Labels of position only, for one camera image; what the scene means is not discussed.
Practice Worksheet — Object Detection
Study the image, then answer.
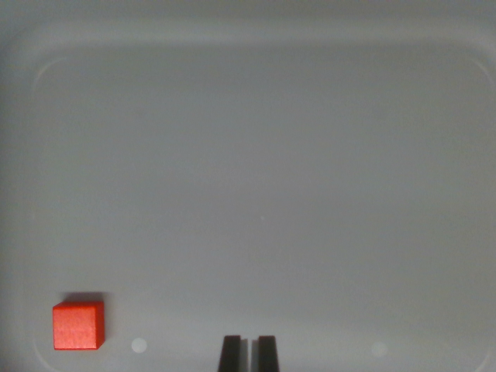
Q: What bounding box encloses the red wooden cube block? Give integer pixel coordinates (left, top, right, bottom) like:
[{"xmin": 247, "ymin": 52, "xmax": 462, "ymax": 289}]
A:
[{"xmin": 52, "ymin": 301, "xmax": 105, "ymax": 351}]

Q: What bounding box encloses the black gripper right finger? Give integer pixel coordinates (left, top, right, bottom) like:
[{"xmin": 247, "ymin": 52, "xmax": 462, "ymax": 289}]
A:
[{"xmin": 251, "ymin": 335, "xmax": 281, "ymax": 372}]

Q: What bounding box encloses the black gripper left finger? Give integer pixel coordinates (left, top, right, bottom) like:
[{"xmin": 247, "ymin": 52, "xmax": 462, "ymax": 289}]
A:
[{"xmin": 217, "ymin": 335, "xmax": 249, "ymax": 372}]

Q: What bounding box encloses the white plastic tray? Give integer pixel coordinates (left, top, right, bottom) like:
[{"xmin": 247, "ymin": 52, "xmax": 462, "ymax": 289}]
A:
[{"xmin": 0, "ymin": 0, "xmax": 496, "ymax": 372}]

